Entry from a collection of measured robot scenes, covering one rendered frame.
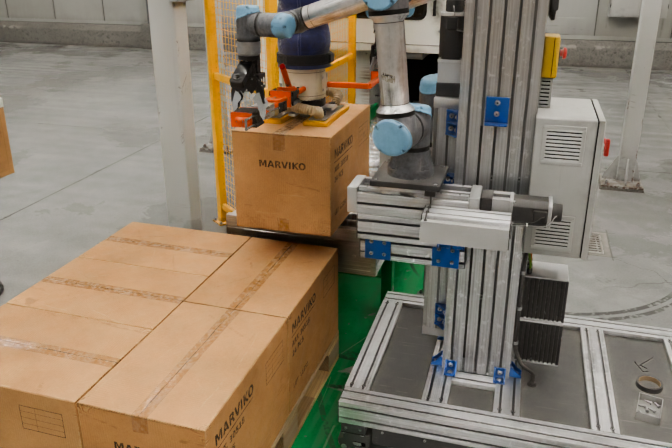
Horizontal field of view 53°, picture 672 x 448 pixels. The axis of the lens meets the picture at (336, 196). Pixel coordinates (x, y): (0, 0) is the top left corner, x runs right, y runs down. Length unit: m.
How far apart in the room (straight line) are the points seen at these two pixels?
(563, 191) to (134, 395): 1.45
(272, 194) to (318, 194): 0.19
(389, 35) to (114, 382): 1.27
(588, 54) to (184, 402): 10.02
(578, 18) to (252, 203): 9.24
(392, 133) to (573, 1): 9.56
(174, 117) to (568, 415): 2.52
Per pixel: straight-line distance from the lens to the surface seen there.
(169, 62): 3.80
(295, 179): 2.56
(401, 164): 2.13
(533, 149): 2.22
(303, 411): 2.75
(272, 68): 3.59
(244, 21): 2.17
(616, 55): 11.40
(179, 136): 3.87
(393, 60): 1.95
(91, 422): 2.08
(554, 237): 2.32
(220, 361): 2.13
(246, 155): 2.61
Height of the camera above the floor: 1.72
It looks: 20 degrees down
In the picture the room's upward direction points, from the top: straight up
